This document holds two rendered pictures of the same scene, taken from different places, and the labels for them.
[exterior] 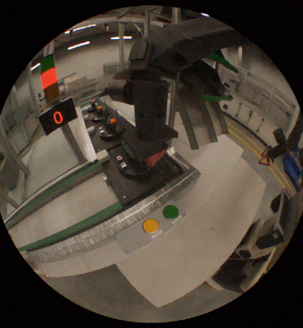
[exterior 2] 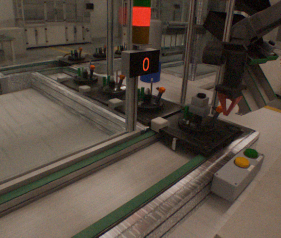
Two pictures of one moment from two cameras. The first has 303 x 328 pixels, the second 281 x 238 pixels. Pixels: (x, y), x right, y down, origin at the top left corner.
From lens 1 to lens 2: 59 cm
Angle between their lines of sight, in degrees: 26
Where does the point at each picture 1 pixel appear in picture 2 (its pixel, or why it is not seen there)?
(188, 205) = not seen: hidden behind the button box
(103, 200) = (175, 162)
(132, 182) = (205, 138)
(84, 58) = not seen: outside the picture
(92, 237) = (194, 181)
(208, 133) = (254, 100)
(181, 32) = (262, 22)
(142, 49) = (243, 32)
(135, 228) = (230, 166)
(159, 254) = (258, 210)
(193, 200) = not seen: hidden behind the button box
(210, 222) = not seen: outside the picture
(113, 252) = (207, 220)
